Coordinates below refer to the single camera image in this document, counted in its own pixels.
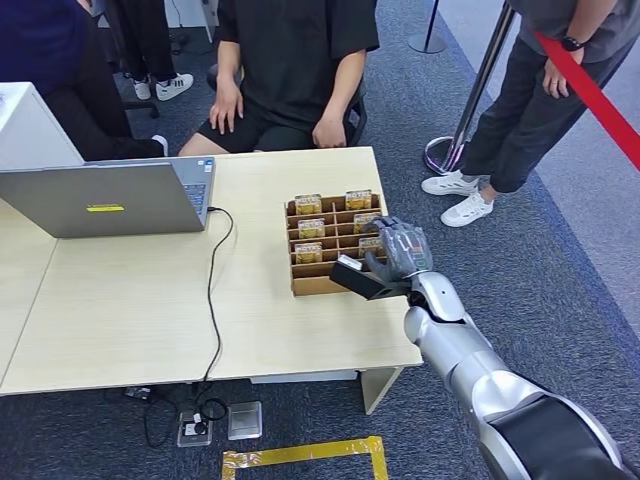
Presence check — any seated person's right hand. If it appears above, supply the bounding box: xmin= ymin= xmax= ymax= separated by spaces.
xmin=208 ymin=76 xmax=245 ymax=136

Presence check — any standing person's hand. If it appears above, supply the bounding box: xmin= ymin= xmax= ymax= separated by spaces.
xmin=542 ymin=47 xmax=585 ymax=99

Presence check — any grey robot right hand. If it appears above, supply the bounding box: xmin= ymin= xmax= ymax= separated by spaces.
xmin=363 ymin=215 xmax=435 ymax=285

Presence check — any seated person's left hand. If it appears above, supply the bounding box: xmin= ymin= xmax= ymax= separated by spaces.
xmin=312 ymin=115 xmax=347 ymax=150

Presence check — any brown cardboard card holder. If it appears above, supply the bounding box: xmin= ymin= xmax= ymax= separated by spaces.
xmin=285 ymin=192 xmax=389 ymax=297

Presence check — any standing person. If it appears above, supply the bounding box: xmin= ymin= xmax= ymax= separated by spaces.
xmin=420 ymin=0 xmax=640 ymax=229

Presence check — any seated person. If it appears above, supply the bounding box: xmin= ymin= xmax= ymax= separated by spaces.
xmin=178 ymin=0 xmax=381 ymax=158

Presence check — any person with striped white sneakers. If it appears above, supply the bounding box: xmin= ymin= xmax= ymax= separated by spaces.
xmin=117 ymin=0 xmax=195 ymax=102

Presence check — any person in dark blue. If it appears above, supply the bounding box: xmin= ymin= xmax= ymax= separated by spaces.
xmin=0 ymin=0 xmax=170 ymax=162

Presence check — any white furniture panel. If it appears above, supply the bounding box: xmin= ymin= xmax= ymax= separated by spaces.
xmin=165 ymin=0 xmax=220 ymax=42

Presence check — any beige desk leg panel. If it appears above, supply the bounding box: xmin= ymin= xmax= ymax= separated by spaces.
xmin=361 ymin=366 xmax=404 ymax=417

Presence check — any white desk crossbeam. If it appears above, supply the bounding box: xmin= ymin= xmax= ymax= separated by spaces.
xmin=250 ymin=369 xmax=359 ymax=386

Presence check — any silver laptop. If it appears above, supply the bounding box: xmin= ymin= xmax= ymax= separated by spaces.
xmin=0 ymin=156 xmax=217 ymax=239

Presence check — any yellow floor tape outline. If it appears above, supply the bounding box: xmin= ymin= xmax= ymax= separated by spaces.
xmin=221 ymin=436 xmax=389 ymax=480

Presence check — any white cabinet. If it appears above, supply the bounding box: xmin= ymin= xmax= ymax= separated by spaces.
xmin=0 ymin=82 xmax=85 ymax=172

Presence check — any closed metal floor socket plate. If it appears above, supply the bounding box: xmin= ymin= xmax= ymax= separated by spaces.
xmin=227 ymin=401 xmax=263 ymax=442

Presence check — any open floor socket box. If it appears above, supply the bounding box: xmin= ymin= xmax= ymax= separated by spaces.
xmin=177 ymin=410 xmax=214 ymax=448

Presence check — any chrome stanchion post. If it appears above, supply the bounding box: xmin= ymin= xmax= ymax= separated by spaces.
xmin=423 ymin=0 xmax=517 ymax=177

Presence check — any dark blue stanchion post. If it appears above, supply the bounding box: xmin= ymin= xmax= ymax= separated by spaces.
xmin=408 ymin=0 xmax=448 ymax=55

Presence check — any black power cable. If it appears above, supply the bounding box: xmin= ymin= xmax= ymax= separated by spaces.
xmin=143 ymin=206 xmax=235 ymax=450

